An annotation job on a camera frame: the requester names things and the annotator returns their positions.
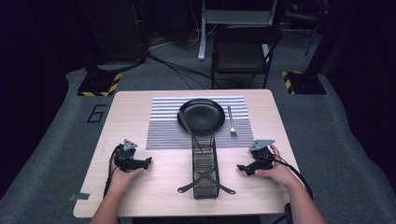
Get black wire cutlery basket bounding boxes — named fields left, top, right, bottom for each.
left=191, top=132, right=221, bottom=201

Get silver fork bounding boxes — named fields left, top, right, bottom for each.
left=226, top=105, right=238, bottom=137

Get person's left hand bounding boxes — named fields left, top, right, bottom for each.
left=107, top=165, right=146, bottom=198

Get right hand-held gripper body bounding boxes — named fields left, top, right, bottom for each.
left=246, top=139, right=276, bottom=175

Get black folding chair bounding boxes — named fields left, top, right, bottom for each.
left=210, top=25, right=283, bottom=90

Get black floor cables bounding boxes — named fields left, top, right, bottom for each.
left=146, top=50, right=220, bottom=91

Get white metal desk frame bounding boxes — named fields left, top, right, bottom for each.
left=197, top=0, right=278, bottom=62

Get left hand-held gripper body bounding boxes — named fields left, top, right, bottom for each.
left=113, top=138, right=148, bottom=174

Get grey tape strip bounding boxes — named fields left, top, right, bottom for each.
left=69, top=192, right=91, bottom=202

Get black yellow striped stand base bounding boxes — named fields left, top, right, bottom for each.
left=77, top=72, right=123, bottom=98
left=281, top=70, right=328, bottom=95

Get person's right hand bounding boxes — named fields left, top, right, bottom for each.
left=254, top=144, right=301, bottom=190

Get grey striped placemat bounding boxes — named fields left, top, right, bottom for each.
left=145, top=95, right=255, bottom=151

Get brown chopstick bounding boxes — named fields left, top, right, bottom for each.
left=177, top=109, right=203, bottom=153
left=179, top=108, right=204, bottom=154

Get left hand-held gripper cable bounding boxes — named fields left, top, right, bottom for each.
left=103, top=145, right=122, bottom=198

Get black round plate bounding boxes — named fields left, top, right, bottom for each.
left=177, top=98, right=226, bottom=134

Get black utensil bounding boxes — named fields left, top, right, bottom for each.
left=193, top=169, right=237, bottom=196
left=177, top=169, right=217, bottom=194

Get hand-held gripper cable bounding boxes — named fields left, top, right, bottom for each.
left=103, top=145, right=122, bottom=198
left=273, top=154, right=315, bottom=201

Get black metal stand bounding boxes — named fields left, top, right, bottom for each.
left=304, top=17, right=323, bottom=58

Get right hand-held gripper cable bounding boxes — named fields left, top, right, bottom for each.
left=273, top=154, right=315, bottom=201

